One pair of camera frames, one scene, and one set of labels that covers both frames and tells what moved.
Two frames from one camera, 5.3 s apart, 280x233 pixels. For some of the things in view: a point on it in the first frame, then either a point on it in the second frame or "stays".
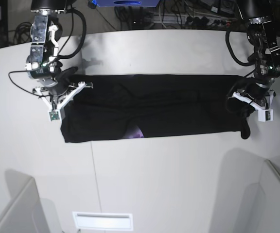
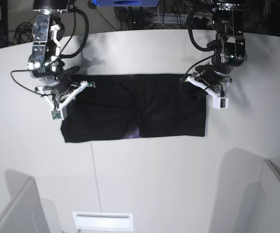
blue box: x=127 y=3 stays
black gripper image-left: x=57 y=85 to x=65 y=77
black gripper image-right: x=257 y=88 to x=214 y=75
